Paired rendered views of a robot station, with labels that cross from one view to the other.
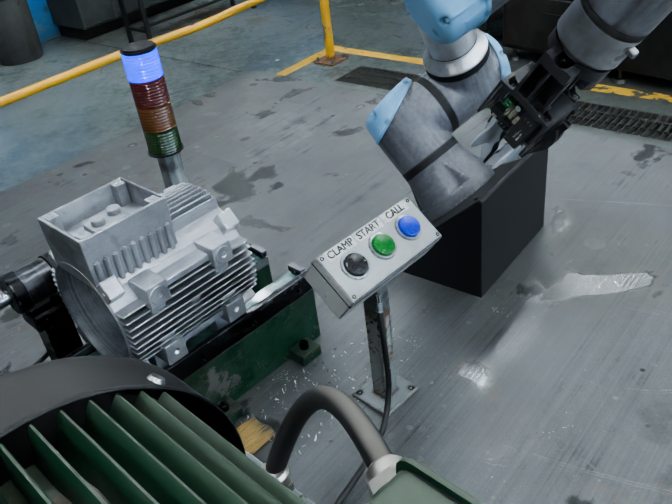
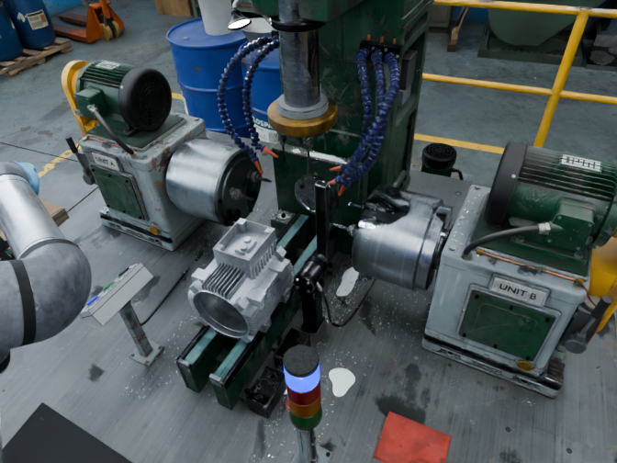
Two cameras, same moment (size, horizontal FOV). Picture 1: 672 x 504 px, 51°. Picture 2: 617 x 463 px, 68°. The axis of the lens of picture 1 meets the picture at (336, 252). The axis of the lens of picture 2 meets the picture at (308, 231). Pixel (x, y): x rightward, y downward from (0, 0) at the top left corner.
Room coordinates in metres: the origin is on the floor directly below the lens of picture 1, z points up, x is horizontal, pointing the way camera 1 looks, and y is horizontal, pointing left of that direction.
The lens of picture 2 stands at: (1.56, 0.17, 1.87)
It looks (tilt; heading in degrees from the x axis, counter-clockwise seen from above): 42 degrees down; 161
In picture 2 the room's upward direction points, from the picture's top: 3 degrees counter-clockwise
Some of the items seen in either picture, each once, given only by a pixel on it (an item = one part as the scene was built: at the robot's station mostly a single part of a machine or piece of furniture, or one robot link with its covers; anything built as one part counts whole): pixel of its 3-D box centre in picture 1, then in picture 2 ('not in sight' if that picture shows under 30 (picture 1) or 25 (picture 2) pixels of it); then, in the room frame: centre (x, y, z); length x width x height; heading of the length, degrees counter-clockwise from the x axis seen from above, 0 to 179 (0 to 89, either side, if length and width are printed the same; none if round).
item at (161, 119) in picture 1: (156, 114); (304, 396); (1.16, 0.28, 1.10); 0.06 x 0.06 x 0.04
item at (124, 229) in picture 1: (110, 232); (246, 249); (0.75, 0.27, 1.11); 0.12 x 0.11 x 0.07; 133
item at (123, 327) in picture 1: (155, 277); (242, 286); (0.78, 0.25, 1.01); 0.20 x 0.19 x 0.19; 133
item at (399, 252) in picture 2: not in sight; (411, 240); (0.82, 0.70, 1.04); 0.41 x 0.25 x 0.25; 42
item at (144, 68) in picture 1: (142, 63); (301, 369); (1.16, 0.28, 1.19); 0.06 x 0.06 x 0.04
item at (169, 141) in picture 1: (162, 138); (305, 408); (1.16, 0.28, 1.05); 0.06 x 0.06 x 0.04
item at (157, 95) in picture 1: (149, 89); (303, 383); (1.16, 0.28, 1.14); 0.06 x 0.06 x 0.04
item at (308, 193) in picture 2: not in sight; (315, 196); (0.51, 0.55, 1.01); 0.15 x 0.02 x 0.15; 42
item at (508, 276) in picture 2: not in sight; (510, 286); (1.02, 0.88, 0.99); 0.35 x 0.31 x 0.37; 42
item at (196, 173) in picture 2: not in sight; (203, 177); (0.31, 0.24, 1.04); 0.37 x 0.25 x 0.25; 42
